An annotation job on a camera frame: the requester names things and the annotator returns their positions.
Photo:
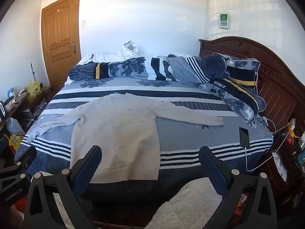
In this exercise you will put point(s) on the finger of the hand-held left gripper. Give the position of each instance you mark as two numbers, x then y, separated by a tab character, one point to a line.
25	157

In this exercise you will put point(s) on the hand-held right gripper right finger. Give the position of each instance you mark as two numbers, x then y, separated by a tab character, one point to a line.
212	167

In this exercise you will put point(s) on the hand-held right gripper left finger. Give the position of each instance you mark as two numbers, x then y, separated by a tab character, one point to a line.
84	174

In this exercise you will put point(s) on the beige knit sweater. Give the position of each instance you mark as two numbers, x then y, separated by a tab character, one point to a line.
114	133

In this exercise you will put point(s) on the person's white quilted pants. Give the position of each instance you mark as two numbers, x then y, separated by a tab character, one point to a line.
190	205

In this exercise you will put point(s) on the black smartphone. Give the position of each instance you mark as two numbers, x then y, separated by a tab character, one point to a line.
244	137

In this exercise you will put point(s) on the blue white striped blanket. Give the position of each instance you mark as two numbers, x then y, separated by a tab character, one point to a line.
181	133

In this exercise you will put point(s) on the dark wooden side desk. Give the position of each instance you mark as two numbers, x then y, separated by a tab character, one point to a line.
16	109

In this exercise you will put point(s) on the yellow plastic bag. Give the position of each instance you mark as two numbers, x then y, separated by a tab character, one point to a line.
33	90

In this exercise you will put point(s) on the floral pillow with yellow stripe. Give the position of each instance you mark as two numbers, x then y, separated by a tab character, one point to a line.
245	70
240	100

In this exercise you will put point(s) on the dark wooden nightstand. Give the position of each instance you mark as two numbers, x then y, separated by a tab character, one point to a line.
290	171

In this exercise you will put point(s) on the dark wooden headboard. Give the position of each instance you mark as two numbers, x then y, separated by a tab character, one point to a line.
278	93

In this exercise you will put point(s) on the blue floral pillow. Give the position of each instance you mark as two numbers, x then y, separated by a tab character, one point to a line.
124	68

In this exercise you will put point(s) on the white crumpled cloth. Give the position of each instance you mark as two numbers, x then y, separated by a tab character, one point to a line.
124	51

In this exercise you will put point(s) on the wooden door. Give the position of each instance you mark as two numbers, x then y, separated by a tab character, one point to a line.
59	28

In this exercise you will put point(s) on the white wall panel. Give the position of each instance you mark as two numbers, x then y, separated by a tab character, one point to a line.
223	20

